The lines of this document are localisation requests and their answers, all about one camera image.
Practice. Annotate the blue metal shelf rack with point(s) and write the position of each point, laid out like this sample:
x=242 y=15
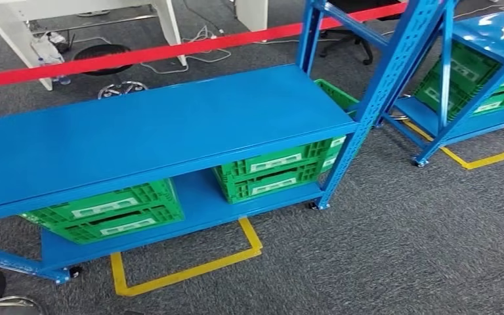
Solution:
x=495 y=30
x=147 y=130

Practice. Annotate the long red barrier belt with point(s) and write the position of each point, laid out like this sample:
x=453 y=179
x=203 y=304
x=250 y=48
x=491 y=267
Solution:
x=169 y=51

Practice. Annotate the white desk panel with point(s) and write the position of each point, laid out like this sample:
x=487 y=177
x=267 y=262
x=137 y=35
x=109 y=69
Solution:
x=252 y=13

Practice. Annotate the black round stool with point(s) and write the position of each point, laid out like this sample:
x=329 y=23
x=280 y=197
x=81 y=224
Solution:
x=104 y=56

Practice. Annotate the clear water bottle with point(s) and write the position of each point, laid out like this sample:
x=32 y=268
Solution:
x=63 y=80

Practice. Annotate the white plastic bag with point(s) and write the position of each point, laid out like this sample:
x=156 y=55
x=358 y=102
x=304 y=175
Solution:
x=47 y=50

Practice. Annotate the white desk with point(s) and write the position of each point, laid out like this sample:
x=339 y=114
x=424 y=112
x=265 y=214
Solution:
x=8 y=26

